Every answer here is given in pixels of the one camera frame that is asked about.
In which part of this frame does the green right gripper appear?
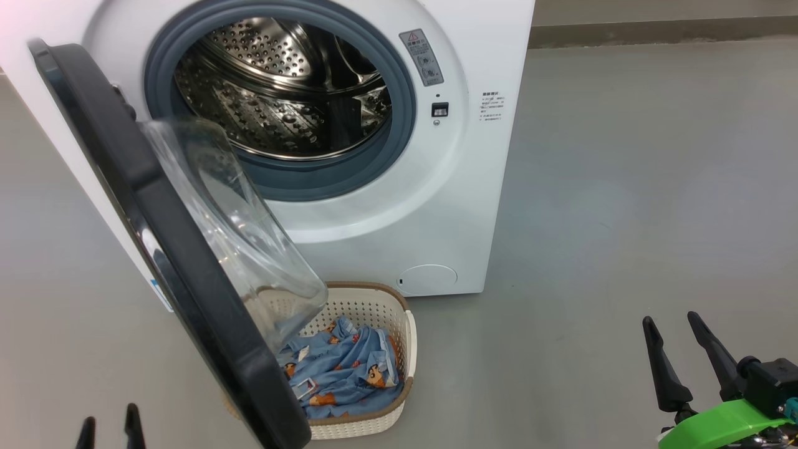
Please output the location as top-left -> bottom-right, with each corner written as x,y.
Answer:
643,311 -> 798,449

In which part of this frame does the black round washer door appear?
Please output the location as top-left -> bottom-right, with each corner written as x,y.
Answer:
28,39 -> 329,449

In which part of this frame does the white front-load washing machine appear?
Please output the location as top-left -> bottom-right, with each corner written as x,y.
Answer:
0,0 -> 536,312

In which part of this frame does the stainless steel washing machine drum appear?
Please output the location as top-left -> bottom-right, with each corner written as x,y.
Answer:
175,17 -> 393,160

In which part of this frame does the blue energy label sticker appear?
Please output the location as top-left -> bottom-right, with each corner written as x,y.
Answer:
150,279 -> 174,312

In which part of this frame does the cream perforated laundry basket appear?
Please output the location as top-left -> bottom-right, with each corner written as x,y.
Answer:
224,282 -> 417,440

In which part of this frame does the round white filter cover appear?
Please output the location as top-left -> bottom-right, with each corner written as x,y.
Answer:
398,264 -> 458,296

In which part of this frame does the grey warning sticker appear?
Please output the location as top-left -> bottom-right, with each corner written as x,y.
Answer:
399,29 -> 445,87

